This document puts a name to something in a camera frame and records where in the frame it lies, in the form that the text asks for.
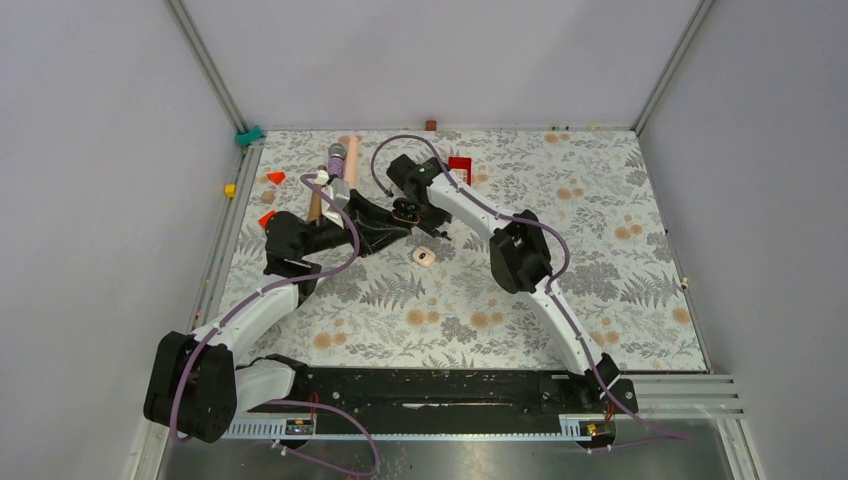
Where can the red flat block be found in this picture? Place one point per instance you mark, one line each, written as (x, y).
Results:
(264, 220)

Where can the brown microphone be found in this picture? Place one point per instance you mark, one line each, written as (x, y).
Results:
(315, 206)

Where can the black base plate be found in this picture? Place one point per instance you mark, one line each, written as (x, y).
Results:
(486, 394)

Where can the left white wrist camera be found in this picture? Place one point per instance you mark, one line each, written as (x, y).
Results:
(338, 191)

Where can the black earbud case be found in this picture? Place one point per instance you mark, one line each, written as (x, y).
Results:
(405, 212)

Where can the slotted cable duct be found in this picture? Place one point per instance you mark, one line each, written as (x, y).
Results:
(427, 426)

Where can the pink microphone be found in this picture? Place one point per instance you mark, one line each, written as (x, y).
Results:
(350, 174)

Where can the red small box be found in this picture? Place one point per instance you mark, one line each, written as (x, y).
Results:
(461, 168)

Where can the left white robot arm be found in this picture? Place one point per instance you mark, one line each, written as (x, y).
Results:
(196, 388)

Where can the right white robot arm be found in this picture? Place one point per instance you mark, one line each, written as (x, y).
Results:
(520, 259)

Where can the beige earbud charging case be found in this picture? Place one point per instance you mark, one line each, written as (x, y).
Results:
(424, 257)

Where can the floral patterned table mat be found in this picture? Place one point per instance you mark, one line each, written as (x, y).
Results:
(619, 273)

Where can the purple glitter microphone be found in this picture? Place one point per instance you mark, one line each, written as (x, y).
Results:
(336, 162)

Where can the red triangular block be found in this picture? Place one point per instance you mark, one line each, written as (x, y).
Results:
(276, 177)

